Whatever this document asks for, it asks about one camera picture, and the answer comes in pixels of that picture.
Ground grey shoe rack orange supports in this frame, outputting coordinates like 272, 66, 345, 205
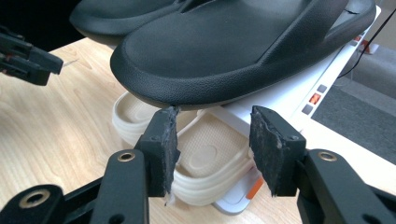
211, 4, 382, 217

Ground white and orange object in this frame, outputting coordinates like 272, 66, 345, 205
357, 36, 380, 56

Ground thin black cable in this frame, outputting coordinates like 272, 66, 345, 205
336, 8, 396, 79

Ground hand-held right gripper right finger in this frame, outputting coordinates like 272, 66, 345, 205
248, 105, 308, 198

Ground dark grey floor mat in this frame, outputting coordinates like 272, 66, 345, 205
311, 84, 396, 166

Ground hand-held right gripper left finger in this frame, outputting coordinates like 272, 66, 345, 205
134, 105, 182, 206

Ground black slipper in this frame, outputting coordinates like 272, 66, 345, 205
68, 0, 194, 48
109, 0, 377, 112

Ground white clog shoe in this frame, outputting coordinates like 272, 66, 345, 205
111, 91, 206, 147
169, 108, 265, 207

